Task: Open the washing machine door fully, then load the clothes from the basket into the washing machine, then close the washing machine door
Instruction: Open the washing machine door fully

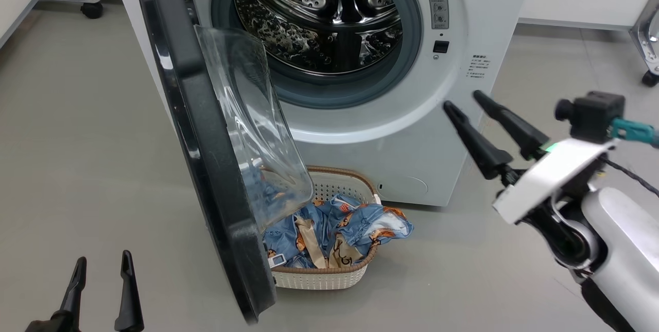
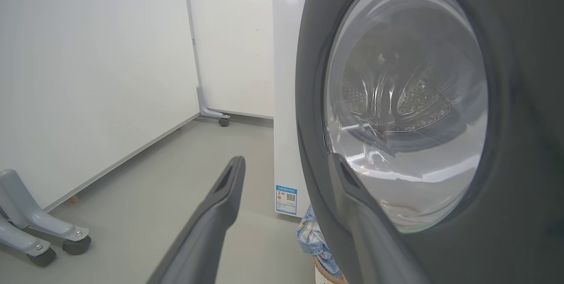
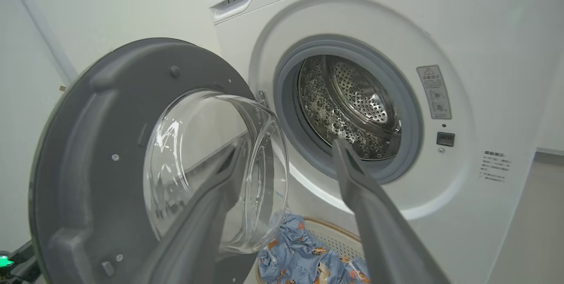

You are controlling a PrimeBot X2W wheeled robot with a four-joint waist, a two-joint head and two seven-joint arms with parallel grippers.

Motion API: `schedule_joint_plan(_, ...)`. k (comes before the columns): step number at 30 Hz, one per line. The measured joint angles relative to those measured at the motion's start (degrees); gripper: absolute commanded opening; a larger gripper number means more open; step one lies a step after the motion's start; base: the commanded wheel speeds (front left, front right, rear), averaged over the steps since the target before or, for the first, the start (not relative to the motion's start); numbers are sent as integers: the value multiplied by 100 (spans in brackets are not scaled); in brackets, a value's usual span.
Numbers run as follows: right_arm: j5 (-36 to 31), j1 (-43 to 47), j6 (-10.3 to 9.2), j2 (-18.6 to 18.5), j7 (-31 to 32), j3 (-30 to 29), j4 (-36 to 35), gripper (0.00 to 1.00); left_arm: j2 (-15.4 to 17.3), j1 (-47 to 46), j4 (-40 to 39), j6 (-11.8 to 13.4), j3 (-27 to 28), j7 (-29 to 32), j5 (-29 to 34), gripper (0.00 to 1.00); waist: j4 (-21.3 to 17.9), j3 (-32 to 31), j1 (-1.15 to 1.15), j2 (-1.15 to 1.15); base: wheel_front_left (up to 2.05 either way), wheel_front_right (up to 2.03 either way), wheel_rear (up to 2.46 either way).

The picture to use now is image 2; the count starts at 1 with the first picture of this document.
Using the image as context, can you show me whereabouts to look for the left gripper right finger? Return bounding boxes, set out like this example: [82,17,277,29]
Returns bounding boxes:
[328,152,431,284]

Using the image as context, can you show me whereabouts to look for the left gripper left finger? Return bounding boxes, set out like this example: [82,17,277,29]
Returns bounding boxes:
[147,156,246,284]

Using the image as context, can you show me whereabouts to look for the blue cartoon print pants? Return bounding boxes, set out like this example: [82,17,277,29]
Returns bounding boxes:
[296,205,343,279]

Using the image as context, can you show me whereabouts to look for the dark round glass washer door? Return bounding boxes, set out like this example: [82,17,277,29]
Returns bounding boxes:
[295,0,564,284]

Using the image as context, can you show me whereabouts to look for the cream laundry basket brown rim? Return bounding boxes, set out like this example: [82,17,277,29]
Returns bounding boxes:
[312,255,349,284]

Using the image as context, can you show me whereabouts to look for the blue energy label sticker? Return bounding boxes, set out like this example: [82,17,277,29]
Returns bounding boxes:
[275,185,298,215]

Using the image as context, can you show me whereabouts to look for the grey partition leg with caster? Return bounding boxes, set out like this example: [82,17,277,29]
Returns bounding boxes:
[196,85,231,127]
[0,169,92,256]
[0,217,57,268]

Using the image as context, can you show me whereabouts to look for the white partition panel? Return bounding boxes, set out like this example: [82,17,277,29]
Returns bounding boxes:
[184,0,275,120]
[0,0,201,213]

